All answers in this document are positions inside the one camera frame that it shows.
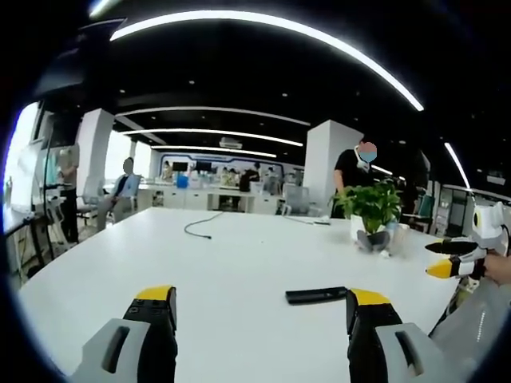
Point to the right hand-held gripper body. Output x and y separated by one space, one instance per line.
489 231

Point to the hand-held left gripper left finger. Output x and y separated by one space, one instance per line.
148 339

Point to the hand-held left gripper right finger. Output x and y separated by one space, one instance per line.
373 339

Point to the black remote control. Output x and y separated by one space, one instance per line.
315 295

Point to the person's right hand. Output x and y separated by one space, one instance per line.
500 269

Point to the person's grey clothing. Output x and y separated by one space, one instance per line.
475 319

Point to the small grey figurine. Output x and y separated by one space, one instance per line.
373 240

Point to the green potted plant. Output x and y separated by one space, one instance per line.
369 207

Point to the white cabinet counter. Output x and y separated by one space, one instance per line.
199 197

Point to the white office chair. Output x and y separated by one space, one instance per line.
85 201
297 199

